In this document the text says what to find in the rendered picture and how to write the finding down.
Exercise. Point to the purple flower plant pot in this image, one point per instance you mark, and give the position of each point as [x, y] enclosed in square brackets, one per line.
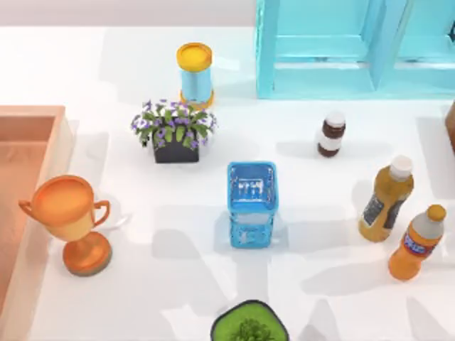
[176, 142]

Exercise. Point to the yellow and blue can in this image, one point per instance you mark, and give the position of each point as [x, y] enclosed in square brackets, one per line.
[195, 76]

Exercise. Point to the brown bottle white label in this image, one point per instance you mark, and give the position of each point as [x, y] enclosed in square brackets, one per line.
[331, 136]

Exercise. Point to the light blue rack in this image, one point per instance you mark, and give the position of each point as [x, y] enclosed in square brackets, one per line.
[320, 78]

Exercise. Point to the green plant black pot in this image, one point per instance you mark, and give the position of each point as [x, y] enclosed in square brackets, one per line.
[249, 325]

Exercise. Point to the yellow bottle white cap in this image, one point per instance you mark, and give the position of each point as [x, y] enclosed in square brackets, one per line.
[385, 206]

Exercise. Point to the orange trophy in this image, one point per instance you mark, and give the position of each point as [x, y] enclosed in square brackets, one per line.
[67, 213]

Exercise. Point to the orange bottle orange cap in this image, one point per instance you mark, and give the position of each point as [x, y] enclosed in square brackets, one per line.
[416, 245]

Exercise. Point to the salmon shallow box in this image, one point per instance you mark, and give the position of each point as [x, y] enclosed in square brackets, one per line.
[21, 170]

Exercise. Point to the brown wooden object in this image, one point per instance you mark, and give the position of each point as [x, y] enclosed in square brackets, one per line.
[450, 124]

